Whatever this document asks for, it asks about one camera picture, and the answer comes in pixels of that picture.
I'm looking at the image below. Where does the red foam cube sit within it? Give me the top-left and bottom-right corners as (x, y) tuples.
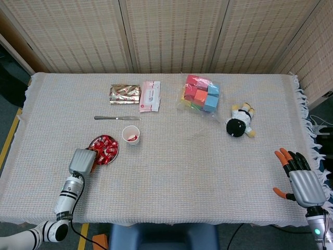
(184, 84), (198, 101)
(185, 74), (206, 86)

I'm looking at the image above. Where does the blue padded seat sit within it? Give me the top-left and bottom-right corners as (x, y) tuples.
(108, 223), (220, 250)

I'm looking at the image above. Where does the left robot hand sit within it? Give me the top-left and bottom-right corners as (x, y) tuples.
(68, 147), (97, 177)

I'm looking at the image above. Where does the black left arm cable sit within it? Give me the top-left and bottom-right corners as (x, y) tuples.
(70, 171), (107, 250)

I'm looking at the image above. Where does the pink wet wipes pack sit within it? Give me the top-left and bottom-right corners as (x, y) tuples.
(139, 80), (161, 113)

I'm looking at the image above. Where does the silver table knife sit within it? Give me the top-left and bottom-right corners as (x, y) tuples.
(94, 116), (142, 121)

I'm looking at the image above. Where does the beige folding screen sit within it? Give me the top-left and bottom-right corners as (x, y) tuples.
(0, 0), (333, 105)

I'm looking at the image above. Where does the beige woven tablecloth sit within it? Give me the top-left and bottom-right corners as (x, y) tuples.
(0, 72), (332, 227)

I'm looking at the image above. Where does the orange foam cube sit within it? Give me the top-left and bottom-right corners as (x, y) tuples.
(194, 89), (209, 107)

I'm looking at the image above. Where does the white paper cup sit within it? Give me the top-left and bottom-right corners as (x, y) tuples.
(122, 125), (141, 146)

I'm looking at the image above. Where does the black haired plush doll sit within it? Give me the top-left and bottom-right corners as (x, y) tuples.
(225, 102), (257, 138)

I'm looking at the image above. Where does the clear plastic bag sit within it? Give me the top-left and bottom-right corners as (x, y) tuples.
(176, 73), (225, 122)

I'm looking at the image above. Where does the gold foil snack packet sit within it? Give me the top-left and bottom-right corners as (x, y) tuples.
(108, 83), (142, 106)

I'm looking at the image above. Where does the pink foam cube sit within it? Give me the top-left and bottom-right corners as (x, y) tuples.
(196, 79), (214, 92)

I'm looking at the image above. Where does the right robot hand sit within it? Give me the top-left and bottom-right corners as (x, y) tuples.
(272, 147), (327, 208)

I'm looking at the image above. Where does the metal dish of red candies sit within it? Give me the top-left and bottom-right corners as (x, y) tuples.
(85, 134), (120, 166)

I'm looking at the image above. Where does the black floor cable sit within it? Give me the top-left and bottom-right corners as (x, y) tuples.
(226, 223), (245, 250)

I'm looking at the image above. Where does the orange floor block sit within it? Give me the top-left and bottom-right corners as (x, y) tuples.
(93, 233), (109, 250)

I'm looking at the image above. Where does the light blue foam cube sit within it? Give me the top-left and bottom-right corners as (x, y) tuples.
(202, 94), (219, 113)
(207, 84), (221, 97)

